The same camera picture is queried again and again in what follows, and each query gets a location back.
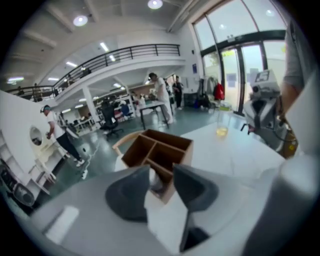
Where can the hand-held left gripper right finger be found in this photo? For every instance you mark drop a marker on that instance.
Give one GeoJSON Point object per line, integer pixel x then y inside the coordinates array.
{"type": "Point", "coordinates": [195, 192]}

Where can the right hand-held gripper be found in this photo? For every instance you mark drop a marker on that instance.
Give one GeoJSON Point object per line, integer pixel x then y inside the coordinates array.
{"type": "Point", "coordinates": [262, 112]}

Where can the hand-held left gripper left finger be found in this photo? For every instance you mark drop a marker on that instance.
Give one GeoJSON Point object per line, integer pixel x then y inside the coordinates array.
{"type": "Point", "coordinates": [125, 197]}

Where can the silver grey item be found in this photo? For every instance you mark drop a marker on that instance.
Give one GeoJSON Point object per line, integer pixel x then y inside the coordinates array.
{"type": "Point", "coordinates": [155, 180]}

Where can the brown wooden divided box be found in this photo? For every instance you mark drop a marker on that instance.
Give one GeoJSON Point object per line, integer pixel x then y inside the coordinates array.
{"type": "Point", "coordinates": [140, 150]}

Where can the person's right forearm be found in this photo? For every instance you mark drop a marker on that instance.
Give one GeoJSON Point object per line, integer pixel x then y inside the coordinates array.
{"type": "Point", "coordinates": [290, 93]}

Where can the clear glass with yellow liquid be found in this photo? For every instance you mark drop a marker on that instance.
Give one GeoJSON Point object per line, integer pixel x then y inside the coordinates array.
{"type": "Point", "coordinates": [222, 126]}

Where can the yellow-brown bag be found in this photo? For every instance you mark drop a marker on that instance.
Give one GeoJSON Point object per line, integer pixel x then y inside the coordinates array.
{"type": "Point", "coordinates": [291, 145]}

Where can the red jacket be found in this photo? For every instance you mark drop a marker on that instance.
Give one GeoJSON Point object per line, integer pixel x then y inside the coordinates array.
{"type": "Point", "coordinates": [219, 92]}

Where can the glass entrance door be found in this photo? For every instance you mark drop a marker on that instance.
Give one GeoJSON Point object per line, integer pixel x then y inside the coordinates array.
{"type": "Point", "coordinates": [232, 75]}

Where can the light wooden chair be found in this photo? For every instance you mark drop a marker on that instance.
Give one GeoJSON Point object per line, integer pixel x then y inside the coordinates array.
{"type": "Point", "coordinates": [120, 143]}

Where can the person's grey shirt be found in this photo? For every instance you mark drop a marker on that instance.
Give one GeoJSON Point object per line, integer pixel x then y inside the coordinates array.
{"type": "Point", "coordinates": [297, 52]}

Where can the black office chair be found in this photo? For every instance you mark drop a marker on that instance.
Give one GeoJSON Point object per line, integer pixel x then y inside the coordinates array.
{"type": "Point", "coordinates": [110, 120]}

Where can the white table with black legs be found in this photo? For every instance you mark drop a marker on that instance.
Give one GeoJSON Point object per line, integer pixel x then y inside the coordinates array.
{"type": "Point", "coordinates": [152, 105]}

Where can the dark grey appliance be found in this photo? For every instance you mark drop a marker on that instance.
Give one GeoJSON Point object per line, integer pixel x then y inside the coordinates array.
{"type": "Point", "coordinates": [22, 196]}

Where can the white shelf unit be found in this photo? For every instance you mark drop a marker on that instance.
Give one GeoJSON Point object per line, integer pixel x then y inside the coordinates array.
{"type": "Point", "coordinates": [17, 120]}

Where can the black balcony railing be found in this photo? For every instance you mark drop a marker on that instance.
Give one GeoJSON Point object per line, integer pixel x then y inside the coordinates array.
{"type": "Point", "coordinates": [140, 50]}

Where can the round ceiling lamp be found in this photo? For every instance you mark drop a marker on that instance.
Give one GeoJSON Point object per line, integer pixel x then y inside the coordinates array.
{"type": "Point", "coordinates": [80, 20]}
{"type": "Point", "coordinates": [154, 3]}

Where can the blue wall poster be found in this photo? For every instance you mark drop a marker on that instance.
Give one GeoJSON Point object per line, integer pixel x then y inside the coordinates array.
{"type": "Point", "coordinates": [194, 68]}

